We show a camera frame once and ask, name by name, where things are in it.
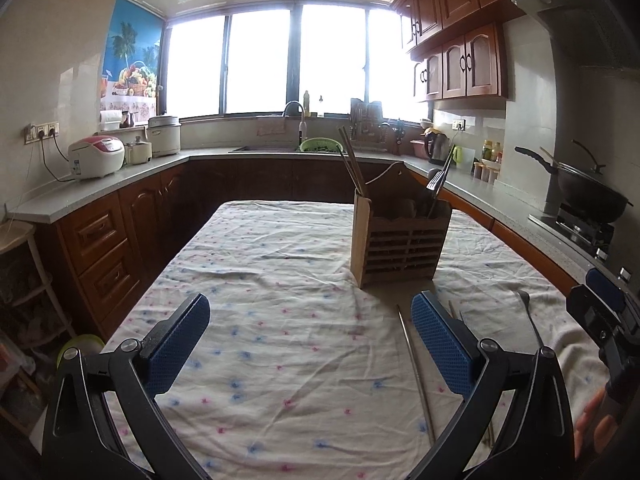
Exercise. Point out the wooden chopstick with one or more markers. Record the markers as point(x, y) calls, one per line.
point(349, 160)
point(357, 170)

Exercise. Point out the gas stove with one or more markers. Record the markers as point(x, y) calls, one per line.
point(575, 230)

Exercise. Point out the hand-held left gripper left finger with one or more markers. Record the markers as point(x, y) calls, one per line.
point(180, 345)

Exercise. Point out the green colander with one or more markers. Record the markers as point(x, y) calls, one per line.
point(320, 145)

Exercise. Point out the wooden upper cabinets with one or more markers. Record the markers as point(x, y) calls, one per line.
point(470, 60)

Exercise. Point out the palm and fruit poster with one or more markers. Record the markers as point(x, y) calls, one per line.
point(132, 50)

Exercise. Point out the white floral tablecloth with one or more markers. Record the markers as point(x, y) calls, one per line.
point(280, 270)

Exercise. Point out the white and red rice cooker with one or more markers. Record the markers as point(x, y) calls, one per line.
point(95, 157)

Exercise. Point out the orange condiment bottle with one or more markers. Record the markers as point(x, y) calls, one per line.
point(497, 152)

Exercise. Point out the yellow cap condiment bottle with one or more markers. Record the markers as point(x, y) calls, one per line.
point(486, 151)

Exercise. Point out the metal slotted spatula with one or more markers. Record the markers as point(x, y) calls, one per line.
point(440, 180)

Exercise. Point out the steel electric kettle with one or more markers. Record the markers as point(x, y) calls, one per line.
point(436, 147)

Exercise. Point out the wooden utensil holder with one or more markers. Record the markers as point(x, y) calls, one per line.
point(400, 250)

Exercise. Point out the white stool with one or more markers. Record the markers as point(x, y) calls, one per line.
point(15, 237)

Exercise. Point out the yellow green basin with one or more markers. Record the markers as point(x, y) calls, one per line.
point(80, 347)

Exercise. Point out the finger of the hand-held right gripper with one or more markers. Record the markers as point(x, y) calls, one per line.
point(607, 287)
point(592, 315)

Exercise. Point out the clear pump bottle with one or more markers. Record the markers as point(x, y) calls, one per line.
point(320, 107)

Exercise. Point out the large white steamer pot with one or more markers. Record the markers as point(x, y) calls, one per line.
point(164, 135)

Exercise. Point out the seasoning jar set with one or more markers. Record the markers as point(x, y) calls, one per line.
point(486, 170)

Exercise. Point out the kitchen window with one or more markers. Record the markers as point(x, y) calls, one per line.
point(260, 60)

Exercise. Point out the wooden cabinets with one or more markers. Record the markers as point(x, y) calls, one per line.
point(470, 60)
point(145, 210)

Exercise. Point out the small white cooker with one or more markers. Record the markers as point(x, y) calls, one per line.
point(138, 152)

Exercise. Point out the wooden lower cabinets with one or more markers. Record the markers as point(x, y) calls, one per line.
point(145, 210)

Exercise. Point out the wall socket strip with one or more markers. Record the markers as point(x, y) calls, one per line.
point(42, 131)

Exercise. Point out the metal chopstick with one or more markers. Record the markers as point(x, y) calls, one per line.
point(415, 370)

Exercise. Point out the person's right hand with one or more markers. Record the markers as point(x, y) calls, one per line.
point(590, 425)

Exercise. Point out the white and green pitcher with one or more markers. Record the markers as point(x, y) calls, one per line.
point(465, 157)

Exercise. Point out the metal dish rack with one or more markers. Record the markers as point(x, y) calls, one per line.
point(370, 132)

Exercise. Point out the range hood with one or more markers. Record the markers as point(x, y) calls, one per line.
point(585, 15)

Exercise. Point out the chrome faucet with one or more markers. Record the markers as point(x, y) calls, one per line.
point(300, 120)

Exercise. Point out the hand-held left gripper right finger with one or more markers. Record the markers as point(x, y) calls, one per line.
point(442, 345)

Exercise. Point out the yellow oil bottle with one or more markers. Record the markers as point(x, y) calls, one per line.
point(306, 105)

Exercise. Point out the black wok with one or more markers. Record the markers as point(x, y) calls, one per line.
point(590, 192)

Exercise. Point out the steel sink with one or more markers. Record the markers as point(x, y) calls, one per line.
point(265, 149)

